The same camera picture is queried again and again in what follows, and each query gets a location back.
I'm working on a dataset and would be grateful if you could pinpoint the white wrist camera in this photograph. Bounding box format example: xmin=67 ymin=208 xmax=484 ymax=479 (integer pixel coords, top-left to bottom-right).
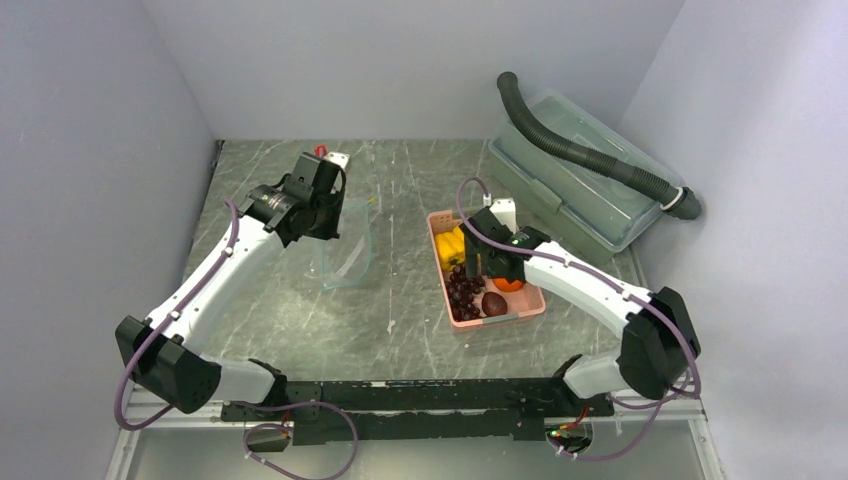
xmin=483 ymin=194 xmax=518 ymax=233
xmin=314 ymin=144 xmax=350 ymax=170

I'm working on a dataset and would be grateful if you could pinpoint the yellow bell pepper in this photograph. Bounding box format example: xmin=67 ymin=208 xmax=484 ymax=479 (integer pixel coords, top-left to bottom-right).
xmin=434 ymin=226 xmax=465 ymax=272

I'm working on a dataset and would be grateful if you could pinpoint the dark red round fruit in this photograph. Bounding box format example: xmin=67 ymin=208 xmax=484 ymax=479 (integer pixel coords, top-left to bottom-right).
xmin=480 ymin=292 xmax=509 ymax=317

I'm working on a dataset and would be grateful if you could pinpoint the green lidded storage box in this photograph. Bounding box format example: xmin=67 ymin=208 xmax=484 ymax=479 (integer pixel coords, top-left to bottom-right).
xmin=489 ymin=90 xmax=682 ymax=265

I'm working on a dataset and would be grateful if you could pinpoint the clear zip top bag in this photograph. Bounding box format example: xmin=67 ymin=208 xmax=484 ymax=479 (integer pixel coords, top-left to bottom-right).
xmin=318 ymin=197 xmax=379 ymax=290

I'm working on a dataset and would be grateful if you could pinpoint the pink perforated plastic basket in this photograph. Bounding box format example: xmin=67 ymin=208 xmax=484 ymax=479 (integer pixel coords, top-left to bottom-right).
xmin=427 ymin=210 xmax=546 ymax=332

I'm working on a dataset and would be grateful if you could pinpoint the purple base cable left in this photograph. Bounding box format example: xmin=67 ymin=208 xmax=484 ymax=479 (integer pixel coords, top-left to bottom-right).
xmin=242 ymin=397 xmax=363 ymax=480

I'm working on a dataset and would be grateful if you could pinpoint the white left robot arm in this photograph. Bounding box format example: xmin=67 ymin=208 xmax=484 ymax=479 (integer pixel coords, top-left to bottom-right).
xmin=115 ymin=152 xmax=350 ymax=420

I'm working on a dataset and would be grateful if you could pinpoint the dark purple grape bunch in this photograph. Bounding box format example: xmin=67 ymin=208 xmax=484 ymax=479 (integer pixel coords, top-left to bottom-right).
xmin=445 ymin=265 xmax=485 ymax=322

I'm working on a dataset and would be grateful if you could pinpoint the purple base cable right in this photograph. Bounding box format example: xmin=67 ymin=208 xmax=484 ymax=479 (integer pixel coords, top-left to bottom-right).
xmin=547 ymin=377 xmax=697 ymax=464

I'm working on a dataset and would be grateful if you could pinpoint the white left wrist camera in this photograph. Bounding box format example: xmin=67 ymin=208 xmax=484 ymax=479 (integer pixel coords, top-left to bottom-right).
xmin=314 ymin=144 xmax=350 ymax=170

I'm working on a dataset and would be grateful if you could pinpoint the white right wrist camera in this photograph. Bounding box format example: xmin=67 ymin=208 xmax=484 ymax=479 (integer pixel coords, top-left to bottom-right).
xmin=483 ymin=194 xmax=518 ymax=233

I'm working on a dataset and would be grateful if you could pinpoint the dark corrugated hose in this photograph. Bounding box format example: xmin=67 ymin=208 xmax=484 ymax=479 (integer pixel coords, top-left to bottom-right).
xmin=496 ymin=71 xmax=704 ymax=223

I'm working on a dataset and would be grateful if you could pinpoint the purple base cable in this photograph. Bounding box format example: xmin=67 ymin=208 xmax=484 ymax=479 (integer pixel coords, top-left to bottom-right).
xmin=242 ymin=397 xmax=363 ymax=480
xmin=547 ymin=377 xmax=697 ymax=464

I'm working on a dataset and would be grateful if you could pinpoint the orange fruit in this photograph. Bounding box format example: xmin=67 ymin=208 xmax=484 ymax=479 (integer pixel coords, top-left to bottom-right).
xmin=491 ymin=277 xmax=525 ymax=293

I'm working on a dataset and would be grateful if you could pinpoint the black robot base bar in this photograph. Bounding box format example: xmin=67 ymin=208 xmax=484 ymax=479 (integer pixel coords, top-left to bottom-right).
xmin=221 ymin=378 xmax=614 ymax=446

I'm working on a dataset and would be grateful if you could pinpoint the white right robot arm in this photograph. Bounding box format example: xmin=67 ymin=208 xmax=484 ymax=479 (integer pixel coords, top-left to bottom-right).
xmin=461 ymin=207 xmax=702 ymax=415

